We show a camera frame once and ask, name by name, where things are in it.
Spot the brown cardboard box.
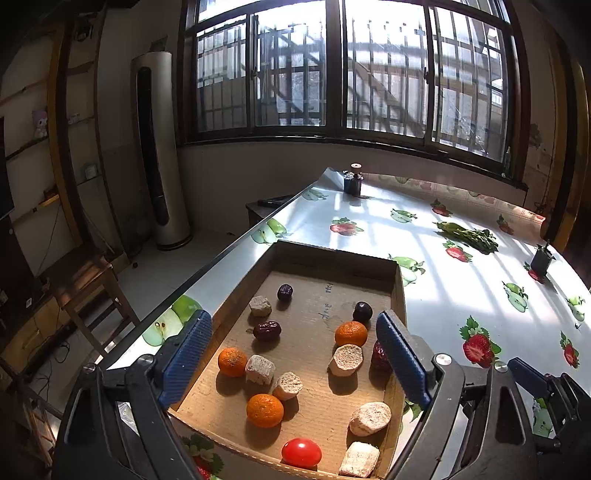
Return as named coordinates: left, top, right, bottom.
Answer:
left=167, top=240, right=408, bottom=480

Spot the wooden chair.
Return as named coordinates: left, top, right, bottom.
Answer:
left=50, top=255, right=140, bottom=358

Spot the orange mandarin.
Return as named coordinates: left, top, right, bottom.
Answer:
left=246, top=393, right=285, bottom=429
left=334, top=320, right=369, bottom=348
left=217, top=347, right=249, bottom=378

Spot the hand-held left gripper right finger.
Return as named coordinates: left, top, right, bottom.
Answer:
left=376, top=310, right=539, bottom=480

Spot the fruit print tablecloth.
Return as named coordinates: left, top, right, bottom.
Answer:
left=99, top=167, right=591, bottom=480

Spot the wooden cabinet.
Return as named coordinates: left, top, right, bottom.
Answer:
left=0, top=225, right=63, bottom=374

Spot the red tomato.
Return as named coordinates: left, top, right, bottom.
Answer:
left=281, top=438, right=323, bottom=470

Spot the small dark side table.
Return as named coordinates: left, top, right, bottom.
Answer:
left=246, top=195, right=297, bottom=228

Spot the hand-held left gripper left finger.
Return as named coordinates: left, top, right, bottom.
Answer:
left=53, top=309, right=214, bottom=480

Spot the small black pot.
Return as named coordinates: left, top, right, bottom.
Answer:
left=530, top=244, right=557, bottom=277

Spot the wooden wall shelf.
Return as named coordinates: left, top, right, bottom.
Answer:
left=0, top=23, right=105, bottom=250

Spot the dark framed barred window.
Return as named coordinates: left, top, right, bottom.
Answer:
left=178, top=0, right=529, bottom=191

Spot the white tower air conditioner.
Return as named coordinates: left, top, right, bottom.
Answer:
left=131, top=51, right=194, bottom=251

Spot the green leafy vegetable bundle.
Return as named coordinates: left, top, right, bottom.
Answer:
left=435, top=221, right=500, bottom=254

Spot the dark jar with white cap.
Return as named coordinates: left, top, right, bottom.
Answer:
left=343, top=162, right=365, bottom=196

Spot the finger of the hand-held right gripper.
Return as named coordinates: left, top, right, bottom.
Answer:
left=507, top=357, right=562, bottom=398

